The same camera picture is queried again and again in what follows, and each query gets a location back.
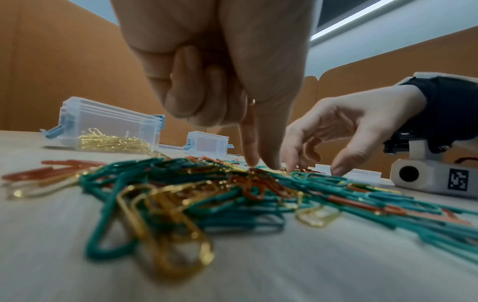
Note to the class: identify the person's left hand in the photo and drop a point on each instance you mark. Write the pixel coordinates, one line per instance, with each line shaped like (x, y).
(261, 44)

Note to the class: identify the person's right hand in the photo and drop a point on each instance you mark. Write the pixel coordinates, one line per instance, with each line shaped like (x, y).
(366, 112)

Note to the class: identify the transparent box with blue latches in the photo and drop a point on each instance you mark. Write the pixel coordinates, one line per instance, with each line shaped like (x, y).
(112, 118)
(207, 144)

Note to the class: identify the pile of colored paper clips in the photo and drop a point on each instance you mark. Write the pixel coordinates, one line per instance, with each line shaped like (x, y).
(239, 206)

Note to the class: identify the sorted heap of gold clips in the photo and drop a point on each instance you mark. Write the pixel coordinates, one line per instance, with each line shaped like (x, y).
(112, 144)

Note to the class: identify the clear plastic lid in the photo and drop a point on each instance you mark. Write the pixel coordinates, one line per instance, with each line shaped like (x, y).
(358, 174)

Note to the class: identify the ceiling light strip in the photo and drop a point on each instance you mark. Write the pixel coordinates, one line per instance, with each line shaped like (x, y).
(351, 20)

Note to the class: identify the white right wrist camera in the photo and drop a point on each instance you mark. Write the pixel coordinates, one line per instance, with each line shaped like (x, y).
(422, 177)

